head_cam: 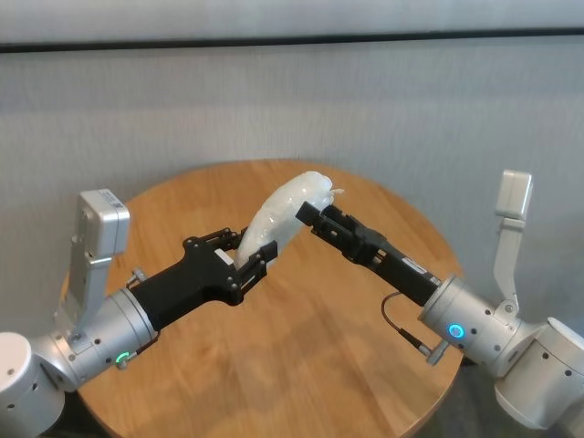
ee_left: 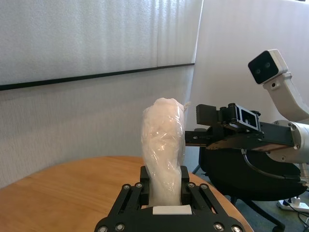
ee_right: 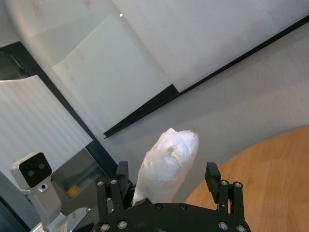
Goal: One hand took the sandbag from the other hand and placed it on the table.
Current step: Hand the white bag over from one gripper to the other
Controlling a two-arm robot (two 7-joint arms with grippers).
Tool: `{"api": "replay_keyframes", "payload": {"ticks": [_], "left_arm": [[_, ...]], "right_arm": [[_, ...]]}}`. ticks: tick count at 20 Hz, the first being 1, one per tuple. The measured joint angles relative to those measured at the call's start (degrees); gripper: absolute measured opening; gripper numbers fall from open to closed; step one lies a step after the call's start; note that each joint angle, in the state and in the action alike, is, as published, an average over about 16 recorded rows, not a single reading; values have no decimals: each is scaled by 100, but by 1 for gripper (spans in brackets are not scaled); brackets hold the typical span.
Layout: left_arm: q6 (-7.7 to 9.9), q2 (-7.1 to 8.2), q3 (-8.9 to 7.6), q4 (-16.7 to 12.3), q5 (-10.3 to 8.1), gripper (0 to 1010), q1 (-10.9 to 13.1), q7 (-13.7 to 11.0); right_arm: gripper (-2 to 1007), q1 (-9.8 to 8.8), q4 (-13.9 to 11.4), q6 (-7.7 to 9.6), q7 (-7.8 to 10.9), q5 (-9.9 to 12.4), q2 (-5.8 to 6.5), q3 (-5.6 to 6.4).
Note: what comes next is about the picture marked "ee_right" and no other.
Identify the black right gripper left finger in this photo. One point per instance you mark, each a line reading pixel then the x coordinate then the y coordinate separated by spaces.
pixel 122 174

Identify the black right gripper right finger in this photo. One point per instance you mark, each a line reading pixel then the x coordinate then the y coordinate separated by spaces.
pixel 212 176

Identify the white plastic-wrapped sandbag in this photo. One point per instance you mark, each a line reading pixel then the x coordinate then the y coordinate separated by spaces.
pixel 166 166

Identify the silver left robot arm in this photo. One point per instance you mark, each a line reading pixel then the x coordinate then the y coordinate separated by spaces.
pixel 65 218

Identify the small yellow object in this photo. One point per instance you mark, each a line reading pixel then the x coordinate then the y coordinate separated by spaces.
pixel 72 191

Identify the smooth white foam sheet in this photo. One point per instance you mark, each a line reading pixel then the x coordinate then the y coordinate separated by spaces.
pixel 108 72

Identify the ribbed white foam sheet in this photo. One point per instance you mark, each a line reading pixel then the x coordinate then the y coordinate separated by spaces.
pixel 36 116

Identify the black wall rail strip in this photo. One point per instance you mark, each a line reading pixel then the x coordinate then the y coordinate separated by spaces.
pixel 205 77

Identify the black frame post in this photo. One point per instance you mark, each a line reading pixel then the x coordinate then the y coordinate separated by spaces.
pixel 48 79

